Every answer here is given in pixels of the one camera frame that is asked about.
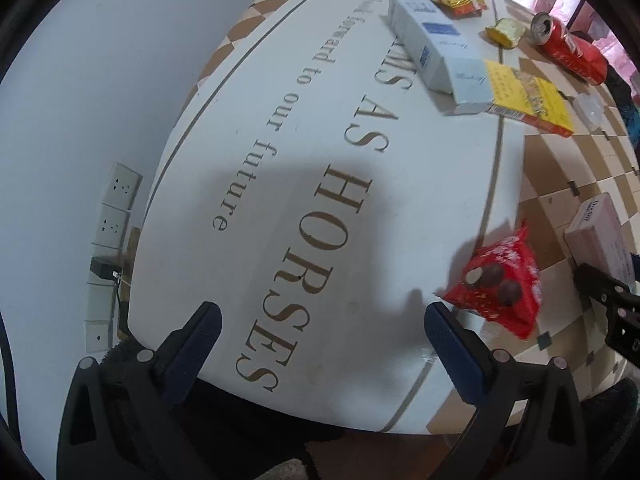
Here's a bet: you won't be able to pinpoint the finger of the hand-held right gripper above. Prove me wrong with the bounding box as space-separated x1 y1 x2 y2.
574 262 640 361

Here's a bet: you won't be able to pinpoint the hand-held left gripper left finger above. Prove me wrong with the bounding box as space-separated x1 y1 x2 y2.
56 301 223 480

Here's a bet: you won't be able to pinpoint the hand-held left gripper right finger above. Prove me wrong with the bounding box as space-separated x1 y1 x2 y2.
424 301 588 480

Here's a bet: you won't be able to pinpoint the pink white box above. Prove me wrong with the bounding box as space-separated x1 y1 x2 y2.
563 192 637 287

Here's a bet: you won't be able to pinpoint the red chocolate snack packet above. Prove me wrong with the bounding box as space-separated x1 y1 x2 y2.
442 219 544 342

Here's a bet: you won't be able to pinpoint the clear plastic piece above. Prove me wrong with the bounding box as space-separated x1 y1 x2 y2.
572 92 609 134

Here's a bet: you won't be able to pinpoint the yellow box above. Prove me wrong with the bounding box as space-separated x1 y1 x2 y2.
484 59 576 139

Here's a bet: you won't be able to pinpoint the red soda can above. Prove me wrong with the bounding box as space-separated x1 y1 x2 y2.
530 12 610 86

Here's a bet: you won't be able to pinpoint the white blue carton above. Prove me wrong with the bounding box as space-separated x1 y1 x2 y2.
422 19 495 117
387 0 454 95

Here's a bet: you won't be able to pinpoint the black fluffy pants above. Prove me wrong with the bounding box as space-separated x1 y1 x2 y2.
102 337 640 480

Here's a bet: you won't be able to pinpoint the black charger plug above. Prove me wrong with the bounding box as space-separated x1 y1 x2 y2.
89 256 123 281

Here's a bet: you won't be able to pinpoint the blue jacket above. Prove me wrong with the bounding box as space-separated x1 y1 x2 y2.
624 102 640 155

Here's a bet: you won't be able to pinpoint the checkered printed tablecloth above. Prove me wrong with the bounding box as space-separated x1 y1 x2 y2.
120 0 640 436

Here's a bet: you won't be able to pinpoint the black cable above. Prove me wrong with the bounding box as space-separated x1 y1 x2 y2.
0 310 22 443

